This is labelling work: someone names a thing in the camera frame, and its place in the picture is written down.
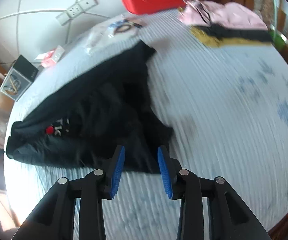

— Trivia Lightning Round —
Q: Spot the black printed t-shirt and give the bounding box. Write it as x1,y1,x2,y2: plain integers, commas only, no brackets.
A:
6,41,173,174

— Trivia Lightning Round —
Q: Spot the clear plastic bag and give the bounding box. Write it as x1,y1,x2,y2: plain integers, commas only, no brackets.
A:
84,14,147,55

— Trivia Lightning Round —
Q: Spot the dark green gift box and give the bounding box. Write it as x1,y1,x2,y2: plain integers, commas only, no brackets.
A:
0,55,38,101

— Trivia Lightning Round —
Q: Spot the black hair tie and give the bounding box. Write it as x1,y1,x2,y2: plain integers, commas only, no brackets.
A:
114,23,135,34

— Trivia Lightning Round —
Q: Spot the mustard yellow garment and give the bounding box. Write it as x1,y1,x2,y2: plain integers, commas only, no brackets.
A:
188,25,272,48

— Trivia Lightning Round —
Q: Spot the light blue bed sheet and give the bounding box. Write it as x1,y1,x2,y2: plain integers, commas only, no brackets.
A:
4,9,288,239

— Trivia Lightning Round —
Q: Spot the light blue hair ring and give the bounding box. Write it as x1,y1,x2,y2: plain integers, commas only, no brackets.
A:
108,20,125,29

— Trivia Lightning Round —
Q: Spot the white wall socket panel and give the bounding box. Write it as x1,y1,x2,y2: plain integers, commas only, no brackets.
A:
56,0,98,26

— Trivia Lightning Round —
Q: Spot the black garment under pink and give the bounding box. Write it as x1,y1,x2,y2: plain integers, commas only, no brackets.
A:
197,24,273,43

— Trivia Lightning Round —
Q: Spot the red tissue pack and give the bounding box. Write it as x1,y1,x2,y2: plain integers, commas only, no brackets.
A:
35,46,65,68

